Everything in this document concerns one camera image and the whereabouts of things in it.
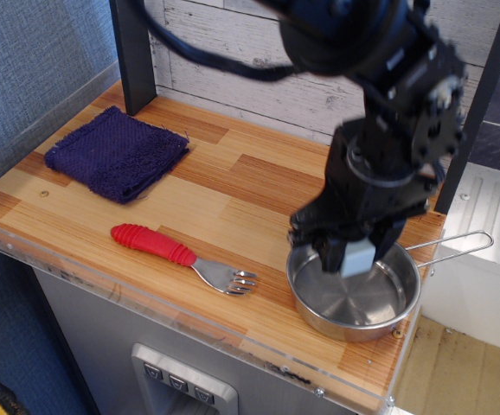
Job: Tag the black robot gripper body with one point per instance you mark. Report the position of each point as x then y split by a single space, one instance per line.
351 203

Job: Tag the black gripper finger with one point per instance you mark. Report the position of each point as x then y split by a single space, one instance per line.
331 251
386 232

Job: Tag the purple folded cloth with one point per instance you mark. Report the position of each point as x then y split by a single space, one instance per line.
117 156

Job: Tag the black post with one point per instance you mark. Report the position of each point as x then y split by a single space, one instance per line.
134 54
486 87

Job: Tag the grey square block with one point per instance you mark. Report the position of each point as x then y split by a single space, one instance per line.
358 258

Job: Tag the red handled metal fork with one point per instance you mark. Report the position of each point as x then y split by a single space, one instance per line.
220 277

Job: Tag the black right post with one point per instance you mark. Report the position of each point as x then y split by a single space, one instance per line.
486 87

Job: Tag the black left post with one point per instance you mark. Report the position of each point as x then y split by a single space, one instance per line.
134 54

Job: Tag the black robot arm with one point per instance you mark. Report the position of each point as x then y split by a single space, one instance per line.
381 168

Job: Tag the small steel pan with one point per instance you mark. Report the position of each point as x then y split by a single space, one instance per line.
367 306

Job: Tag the silver button panel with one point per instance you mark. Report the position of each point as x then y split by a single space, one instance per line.
170 386

